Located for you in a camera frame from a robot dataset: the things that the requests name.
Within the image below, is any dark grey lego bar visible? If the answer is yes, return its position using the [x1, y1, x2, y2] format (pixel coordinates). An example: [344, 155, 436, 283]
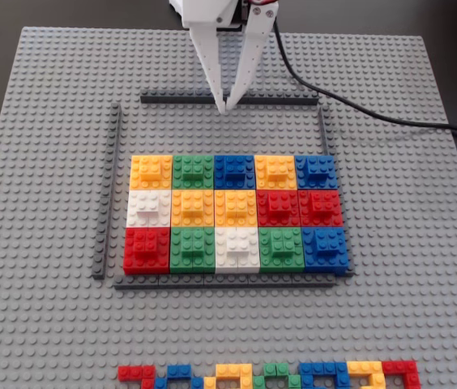
[113, 273, 335, 289]
[316, 104, 355, 277]
[92, 102, 123, 280]
[139, 88, 319, 106]

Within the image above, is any yellow brick letter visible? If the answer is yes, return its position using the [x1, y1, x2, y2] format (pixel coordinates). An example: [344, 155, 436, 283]
[346, 360, 386, 389]
[203, 362, 254, 389]

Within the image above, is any blue lego cube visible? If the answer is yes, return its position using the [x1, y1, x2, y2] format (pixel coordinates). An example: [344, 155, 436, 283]
[301, 225, 351, 276]
[213, 153, 256, 190]
[294, 154, 339, 190]

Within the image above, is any green brick letter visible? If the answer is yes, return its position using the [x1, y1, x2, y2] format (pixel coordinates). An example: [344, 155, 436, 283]
[252, 361, 302, 389]

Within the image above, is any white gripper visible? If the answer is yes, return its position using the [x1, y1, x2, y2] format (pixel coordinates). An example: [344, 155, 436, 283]
[182, 0, 280, 114]

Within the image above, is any green lego cube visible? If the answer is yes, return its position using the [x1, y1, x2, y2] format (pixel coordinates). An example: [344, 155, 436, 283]
[258, 225, 305, 273]
[171, 153, 216, 190]
[169, 225, 216, 275]

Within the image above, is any thick black cable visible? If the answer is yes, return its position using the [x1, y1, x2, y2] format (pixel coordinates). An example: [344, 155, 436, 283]
[272, 18, 457, 143]

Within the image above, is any red lego cube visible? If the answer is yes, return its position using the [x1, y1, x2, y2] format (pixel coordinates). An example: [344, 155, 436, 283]
[256, 189, 302, 227]
[122, 225, 172, 276]
[299, 189, 345, 227]

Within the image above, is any white lego cube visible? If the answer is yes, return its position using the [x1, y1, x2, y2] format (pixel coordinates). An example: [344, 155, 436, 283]
[214, 225, 261, 274]
[126, 189, 173, 228]

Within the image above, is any yellow lego cube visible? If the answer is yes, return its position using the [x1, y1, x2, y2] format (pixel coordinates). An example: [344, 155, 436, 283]
[170, 188, 216, 228]
[254, 153, 297, 190]
[214, 189, 259, 228]
[130, 155, 174, 190]

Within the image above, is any grey studded lego baseplate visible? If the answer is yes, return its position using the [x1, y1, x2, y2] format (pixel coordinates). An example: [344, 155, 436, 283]
[0, 26, 457, 389]

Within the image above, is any red brick letter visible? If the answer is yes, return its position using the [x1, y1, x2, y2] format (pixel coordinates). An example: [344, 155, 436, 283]
[382, 359, 421, 389]
[117, 363, 156, 389]

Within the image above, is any blue brick letter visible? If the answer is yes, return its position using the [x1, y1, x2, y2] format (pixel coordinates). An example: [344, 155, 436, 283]
[153, 363, 205, 389]
[299, 360, 349, 389]

